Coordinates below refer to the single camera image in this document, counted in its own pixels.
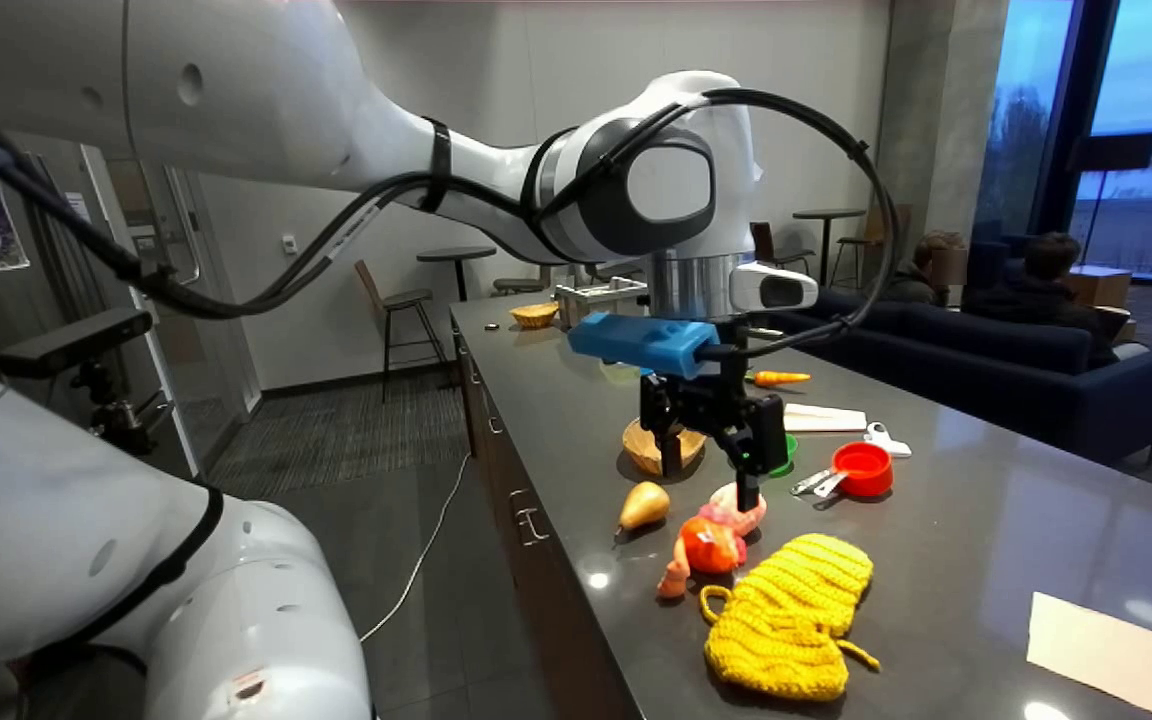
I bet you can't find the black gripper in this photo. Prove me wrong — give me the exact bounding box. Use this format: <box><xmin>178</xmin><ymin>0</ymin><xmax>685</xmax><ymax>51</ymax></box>
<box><xmin>641</xmin><ymin>374</ymin><xmax>784</xmax><ymax>513</ymax></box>

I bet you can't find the orange measuring cup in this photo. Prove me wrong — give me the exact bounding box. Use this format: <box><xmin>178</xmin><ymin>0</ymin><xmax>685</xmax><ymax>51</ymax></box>
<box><xmin>794</xmin><ymin>438</ymin><xmax>894</xmax><ymax>500</ymax></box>

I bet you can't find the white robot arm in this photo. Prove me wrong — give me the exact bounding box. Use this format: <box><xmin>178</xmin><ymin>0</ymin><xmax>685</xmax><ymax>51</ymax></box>
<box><xmin>0</xmin><ymin>0</ymin><xmax>759</xmax><ymax>720</ymax></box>

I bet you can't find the toy pink onion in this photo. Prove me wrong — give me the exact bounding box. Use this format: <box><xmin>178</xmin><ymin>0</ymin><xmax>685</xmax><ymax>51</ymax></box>
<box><xmin>700</xmin><ymin>483</ymin><xmax>769</xmax><ymax>536</ymax></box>

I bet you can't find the toy pear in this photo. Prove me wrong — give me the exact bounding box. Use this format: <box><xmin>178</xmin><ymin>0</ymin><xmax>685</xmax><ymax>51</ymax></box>
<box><xmin>620</xmin><ymin>481</ymin><xmax>673</xmax><ymax>532</ymax></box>

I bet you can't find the small green bowl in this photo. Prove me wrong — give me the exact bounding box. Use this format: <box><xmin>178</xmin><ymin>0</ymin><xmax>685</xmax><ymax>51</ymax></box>
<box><xmin>769</xmin><ymin>432</ymin><xmax>799</xmax><ymax>481</ymax></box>

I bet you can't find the toy orange tomato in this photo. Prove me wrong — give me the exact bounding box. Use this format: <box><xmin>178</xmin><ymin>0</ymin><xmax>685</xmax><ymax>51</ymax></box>
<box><xmin>680</xmin><ymin>514</ymin><xmax>744</xmax><ymax>577</ymax></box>

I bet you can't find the toy carrot piece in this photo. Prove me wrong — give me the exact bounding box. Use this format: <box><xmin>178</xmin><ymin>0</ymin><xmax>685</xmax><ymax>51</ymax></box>
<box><xmin>656</xmin><ymin>543</ymin><xmax>690</xmax><ymax>605</ymax></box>

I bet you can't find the yellow knitted cloth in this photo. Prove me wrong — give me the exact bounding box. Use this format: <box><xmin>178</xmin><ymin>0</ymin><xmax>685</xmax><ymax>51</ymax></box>
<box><xmin>700</xmin><ymin>532</ymin><xmax>880</xmax><ymax>701</ymax></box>

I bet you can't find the seated person left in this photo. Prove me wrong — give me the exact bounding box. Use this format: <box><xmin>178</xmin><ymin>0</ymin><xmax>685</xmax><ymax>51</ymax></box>
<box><xmin>885</xmin><ymin>233</ymin><xmax>959</xmax><ymax>306</ymax></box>

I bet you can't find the seated person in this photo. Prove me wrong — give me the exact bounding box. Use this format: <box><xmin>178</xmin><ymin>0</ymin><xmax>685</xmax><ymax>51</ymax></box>
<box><xmin>968</xmin><ymin>233</ymin><xmax>1098</xmax><ymax>328</ymax></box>
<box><xmin>885</xmin><ymin>233</ymin><xmax>959</xmax><ymax>306</ymax></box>

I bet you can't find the seated person right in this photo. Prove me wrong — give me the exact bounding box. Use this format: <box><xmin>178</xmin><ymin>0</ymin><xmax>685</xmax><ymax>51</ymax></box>
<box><xmin>968</xmin><ymin>233</ymin><xmax>1098</xmax><ymax>328</ymax></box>

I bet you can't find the dark blue sofa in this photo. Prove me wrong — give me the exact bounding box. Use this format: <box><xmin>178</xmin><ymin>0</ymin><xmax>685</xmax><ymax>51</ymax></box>
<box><xmin>812</xmin><ymin>303</ymin><xmax>1152</xmax><ymax>465</ymax></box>

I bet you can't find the white paper near edge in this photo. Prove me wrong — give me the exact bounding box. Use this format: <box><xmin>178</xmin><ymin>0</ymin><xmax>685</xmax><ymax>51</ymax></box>
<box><xmin>1025</xmin><ymin>591</ymin><xmax>1152</xmax><ymax>711</ymax></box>

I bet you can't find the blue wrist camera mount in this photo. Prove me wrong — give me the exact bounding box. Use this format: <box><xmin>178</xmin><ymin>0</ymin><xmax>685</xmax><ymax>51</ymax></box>
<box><xmin>568</xmin><ymin>313</ymin><xmax>717</xmax><ymax>379</ymax></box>

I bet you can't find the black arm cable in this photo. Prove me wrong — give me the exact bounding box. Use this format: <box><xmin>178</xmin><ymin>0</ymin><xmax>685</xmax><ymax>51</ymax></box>
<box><xmin>0</xmin><ymin>84</ymin><xmax>902</xmax><ymax>362</ymax></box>

